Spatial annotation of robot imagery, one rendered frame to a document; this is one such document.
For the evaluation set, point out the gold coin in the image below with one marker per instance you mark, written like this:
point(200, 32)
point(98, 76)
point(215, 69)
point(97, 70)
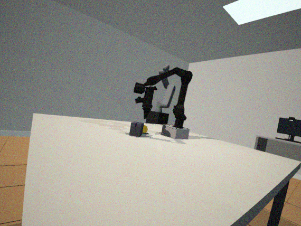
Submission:
point(145, 129)

